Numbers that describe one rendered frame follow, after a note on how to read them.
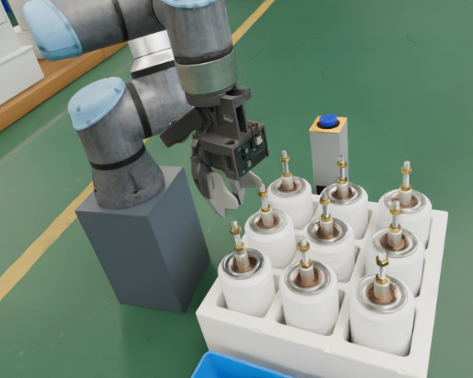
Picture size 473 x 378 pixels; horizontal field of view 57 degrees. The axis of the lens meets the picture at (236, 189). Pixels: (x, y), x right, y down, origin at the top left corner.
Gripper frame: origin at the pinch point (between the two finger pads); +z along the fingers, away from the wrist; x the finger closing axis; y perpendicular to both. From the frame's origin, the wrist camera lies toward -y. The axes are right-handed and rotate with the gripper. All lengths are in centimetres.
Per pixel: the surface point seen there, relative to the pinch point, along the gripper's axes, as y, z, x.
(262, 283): 4.8, 15.6, -0.6
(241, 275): 1.7, 13.8, -2.2
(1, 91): -198, 26, 39
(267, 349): 8.0, 25.7, -5.6
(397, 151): -7, 39, 83
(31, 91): -197, 31, 53
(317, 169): -7.5, 18.2, 36.9
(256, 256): 1.3, 13.7, 2.6
